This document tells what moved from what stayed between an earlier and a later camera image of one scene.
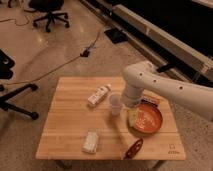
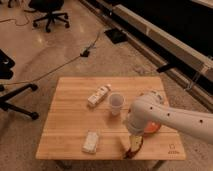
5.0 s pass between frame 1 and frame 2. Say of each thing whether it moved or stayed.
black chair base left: stayed
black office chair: stayed
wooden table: stayed
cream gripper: moved
